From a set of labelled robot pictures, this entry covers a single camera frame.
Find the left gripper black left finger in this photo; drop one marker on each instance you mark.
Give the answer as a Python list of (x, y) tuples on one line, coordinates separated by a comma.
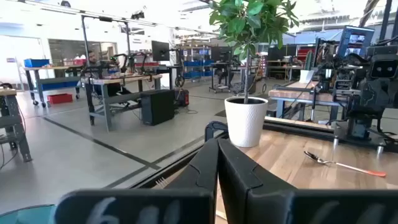
[(199, 174)]

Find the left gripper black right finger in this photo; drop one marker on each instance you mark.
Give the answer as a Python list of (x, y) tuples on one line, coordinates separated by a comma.
[(248, 186)]

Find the teal translucent plate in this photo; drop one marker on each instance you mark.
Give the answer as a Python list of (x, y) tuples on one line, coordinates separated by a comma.
[(25, 216)]

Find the black background robot arm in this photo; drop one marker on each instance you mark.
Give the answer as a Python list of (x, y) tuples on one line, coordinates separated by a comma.
[(141, 59), (122, 60), (326, 71)]

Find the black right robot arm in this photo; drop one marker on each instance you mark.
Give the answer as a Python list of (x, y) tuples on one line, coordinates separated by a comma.
[(357, 127)]

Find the silver metal fork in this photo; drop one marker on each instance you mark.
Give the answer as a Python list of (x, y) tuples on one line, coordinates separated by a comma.
[(161, 183)]

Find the black table clamp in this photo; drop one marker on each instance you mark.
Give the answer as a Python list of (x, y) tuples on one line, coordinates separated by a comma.
[(211, 126)]

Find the blue lit computer monitor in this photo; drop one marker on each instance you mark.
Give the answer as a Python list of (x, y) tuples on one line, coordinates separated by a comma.
[(354, 40)]

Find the white textured plant pot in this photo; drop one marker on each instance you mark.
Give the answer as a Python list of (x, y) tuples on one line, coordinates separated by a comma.
[(245, 124)]

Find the white container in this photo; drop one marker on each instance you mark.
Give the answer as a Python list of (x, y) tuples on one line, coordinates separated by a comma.
[(306, 76)]

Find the blue-legged wood top workbench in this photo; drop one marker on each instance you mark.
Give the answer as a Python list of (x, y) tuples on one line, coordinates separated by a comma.
[(298, 93)]

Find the black red power unit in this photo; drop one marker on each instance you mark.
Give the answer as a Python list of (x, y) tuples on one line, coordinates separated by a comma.
[(183, 98)]

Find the black computer tower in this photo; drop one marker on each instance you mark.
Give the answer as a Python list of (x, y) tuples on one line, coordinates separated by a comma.
[(157, 107)]

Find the shelf with blue bins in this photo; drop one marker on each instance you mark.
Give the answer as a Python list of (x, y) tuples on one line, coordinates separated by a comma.
[(196, 65)]

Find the grey workbench with wood top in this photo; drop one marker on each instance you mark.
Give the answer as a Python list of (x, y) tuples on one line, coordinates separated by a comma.
[(12, 121), (105, 102)]

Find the black monitor cart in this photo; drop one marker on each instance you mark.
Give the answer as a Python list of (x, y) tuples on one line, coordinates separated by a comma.
[(220, 54)]

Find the black computer monitor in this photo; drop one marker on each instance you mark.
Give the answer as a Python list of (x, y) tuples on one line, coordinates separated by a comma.
[(160, 50)]

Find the green leafy plant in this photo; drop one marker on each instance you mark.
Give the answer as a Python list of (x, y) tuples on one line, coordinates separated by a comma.
[(248, 18)]

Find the person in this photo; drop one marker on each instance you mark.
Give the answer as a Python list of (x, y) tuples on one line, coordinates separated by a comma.
[(92, 60)]

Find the red storage bin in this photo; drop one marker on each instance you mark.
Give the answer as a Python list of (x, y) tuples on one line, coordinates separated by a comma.
[(59, 98)]

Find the grey workbench with blue shelf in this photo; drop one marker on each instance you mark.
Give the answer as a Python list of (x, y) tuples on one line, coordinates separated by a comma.
[(56, 81)]

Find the blue storage bin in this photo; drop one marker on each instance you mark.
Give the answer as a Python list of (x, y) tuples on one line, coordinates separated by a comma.
[(36, 63)]

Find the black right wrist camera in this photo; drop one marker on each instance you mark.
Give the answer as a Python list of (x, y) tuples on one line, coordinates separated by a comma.
[(384, 67)]

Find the black overhead camera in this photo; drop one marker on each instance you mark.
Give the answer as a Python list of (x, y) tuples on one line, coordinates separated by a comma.
[(137, 15)]

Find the black metal gantry frame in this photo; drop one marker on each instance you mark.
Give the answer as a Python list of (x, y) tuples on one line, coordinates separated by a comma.
[(84, 37)]

